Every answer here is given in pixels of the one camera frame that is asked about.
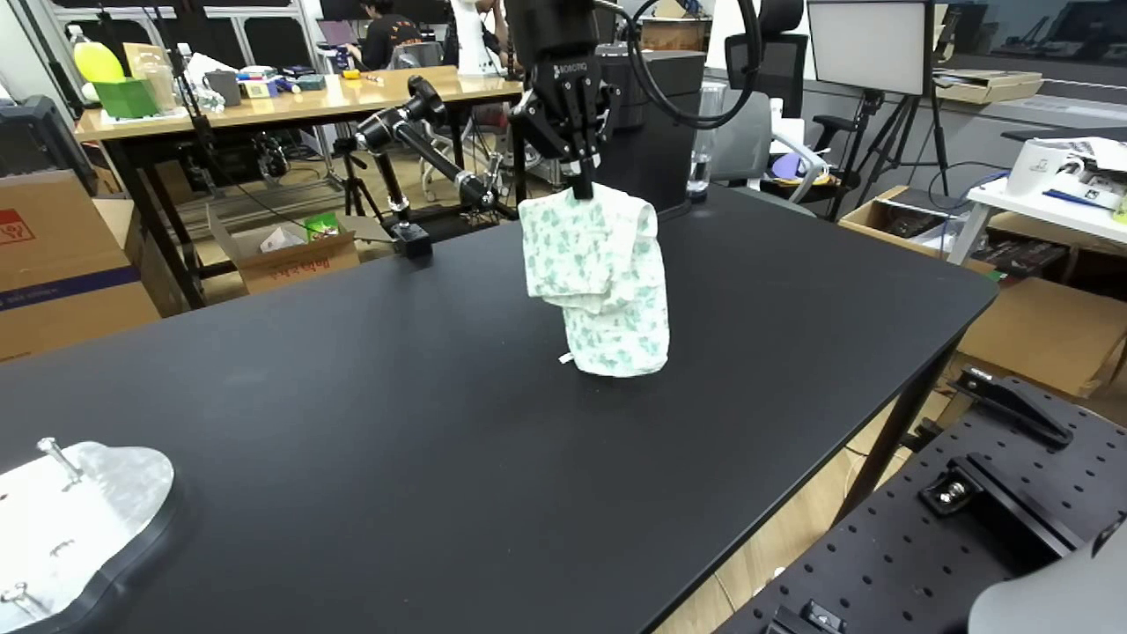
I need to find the clear plate with metal pegs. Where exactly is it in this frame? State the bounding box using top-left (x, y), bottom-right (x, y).
top-left (0, 434), bottom-right (179, 634)

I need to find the white printer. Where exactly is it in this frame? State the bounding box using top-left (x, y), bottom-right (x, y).
top-left (1004, 132), bottom-right (1127, 217)

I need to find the low cardboard tray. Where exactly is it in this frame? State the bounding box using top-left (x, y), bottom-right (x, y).
top-left (835, 184), bottom-right (981, 268)

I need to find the large cardboard box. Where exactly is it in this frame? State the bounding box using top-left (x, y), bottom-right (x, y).
top-left (0, 165), bottom-right (165, 361)

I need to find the white screen on tripod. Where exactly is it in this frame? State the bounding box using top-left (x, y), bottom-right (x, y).
top-left (803, 0), bottom-right (957, 220)

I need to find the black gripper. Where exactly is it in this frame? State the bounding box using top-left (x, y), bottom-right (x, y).
top-left (503, 0), bottom-right (616, 199)

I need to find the yellow round object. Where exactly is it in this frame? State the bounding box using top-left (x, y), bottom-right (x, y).
top-left (69, 30), bottom-right (131, 86)

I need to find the white cloth with green pattern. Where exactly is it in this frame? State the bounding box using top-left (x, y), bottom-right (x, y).
top-left (516, 184), bottom-right (678, 382)

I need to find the grey office chair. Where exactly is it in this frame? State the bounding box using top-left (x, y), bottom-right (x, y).
top-left (701, 86), bottom-right (827, 192)

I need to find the seated person in background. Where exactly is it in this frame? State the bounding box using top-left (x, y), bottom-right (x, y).
top-left (355, 0), bottom-right (423, 71)

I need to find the white rounded housing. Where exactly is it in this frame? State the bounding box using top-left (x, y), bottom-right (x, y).
top-left (964, 518), bottom-right (1127, 634)

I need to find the clear glass cup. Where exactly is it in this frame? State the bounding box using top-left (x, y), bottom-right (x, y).
top-left (683, 147), bottom-right (719, 205)

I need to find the black bracket with silver screws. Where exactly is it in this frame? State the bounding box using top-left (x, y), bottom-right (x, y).
top-left (916, 462), bottom-right (1004, 521)

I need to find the black perforated breadboard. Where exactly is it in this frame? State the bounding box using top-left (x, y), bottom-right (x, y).
top-left (714, 382), bottom-right (1127, 634)

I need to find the large black appliance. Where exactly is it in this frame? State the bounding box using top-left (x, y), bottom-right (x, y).
top-left (592, 50), bottom-right (711, 210)

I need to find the black table clamp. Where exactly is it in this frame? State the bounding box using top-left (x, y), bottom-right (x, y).
top-left (387, 217), bottom-right (437, 264)

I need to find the flat cardboard box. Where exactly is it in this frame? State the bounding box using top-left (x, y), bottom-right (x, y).
top-left (955, 272), bottom-right (1127, 404)

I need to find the black lever clamp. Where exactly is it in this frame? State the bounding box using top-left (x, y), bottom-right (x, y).
top-left (955, 361), bottom-right (1073, 451)

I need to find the wooden desk with black legs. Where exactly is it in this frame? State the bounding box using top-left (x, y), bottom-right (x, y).
top-left (76, 64), bottom-right (528, 309)

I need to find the black looped cable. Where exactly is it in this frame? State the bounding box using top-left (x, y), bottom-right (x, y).
top-left (616, 0), bottom-right (768, 132)

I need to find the green box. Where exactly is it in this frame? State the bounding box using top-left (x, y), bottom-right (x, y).
top-left (92, 76), bottom-right (161, 122)

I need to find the white desk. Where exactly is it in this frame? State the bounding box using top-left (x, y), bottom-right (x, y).
top-left (946, 172), bottom-right (1127, 268)

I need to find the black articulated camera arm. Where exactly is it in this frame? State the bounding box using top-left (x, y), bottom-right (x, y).
top-left (333, 75), bottom-right (521, 220)

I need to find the open cardboard box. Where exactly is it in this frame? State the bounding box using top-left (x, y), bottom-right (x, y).
top-left (229, 220), bottom-right (364, 298)

